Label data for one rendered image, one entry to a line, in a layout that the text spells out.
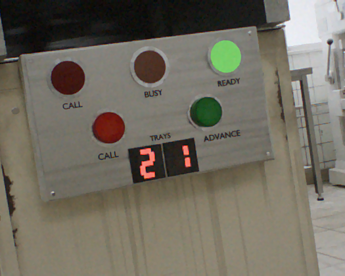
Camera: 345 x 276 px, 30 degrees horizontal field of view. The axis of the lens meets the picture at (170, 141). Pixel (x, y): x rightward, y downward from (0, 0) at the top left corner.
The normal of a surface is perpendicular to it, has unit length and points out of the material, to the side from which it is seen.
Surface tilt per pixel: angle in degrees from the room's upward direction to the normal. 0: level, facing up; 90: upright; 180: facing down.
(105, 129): 90
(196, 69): 90
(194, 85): 90
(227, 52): 90
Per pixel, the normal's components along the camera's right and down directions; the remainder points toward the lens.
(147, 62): 0.29, 0.00
